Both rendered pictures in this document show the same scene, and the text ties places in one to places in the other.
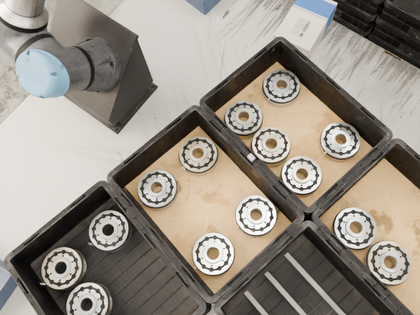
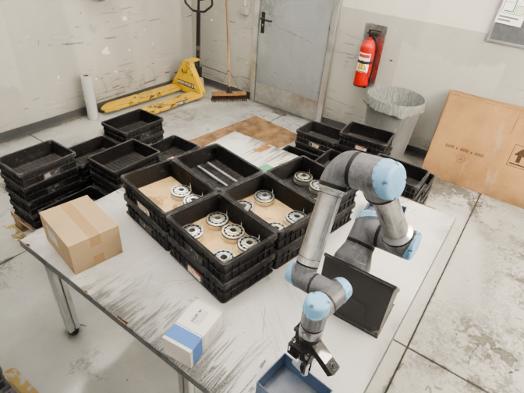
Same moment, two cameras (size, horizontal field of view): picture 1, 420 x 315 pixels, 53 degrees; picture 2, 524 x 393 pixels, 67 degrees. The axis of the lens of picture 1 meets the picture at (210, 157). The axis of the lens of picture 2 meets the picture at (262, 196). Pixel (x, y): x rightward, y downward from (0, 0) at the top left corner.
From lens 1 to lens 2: 1.77 m
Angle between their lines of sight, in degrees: 74
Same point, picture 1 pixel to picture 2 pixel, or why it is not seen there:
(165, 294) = not seen: hidden behind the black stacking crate
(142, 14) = (343, 368)
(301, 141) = (214, 238)
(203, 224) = (270, 210)
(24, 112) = (407, 291)
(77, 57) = (355, 230)
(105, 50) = (344, 252)
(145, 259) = not seen: hidden behind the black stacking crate
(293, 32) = (206, 313)
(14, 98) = not seen: outside the picture
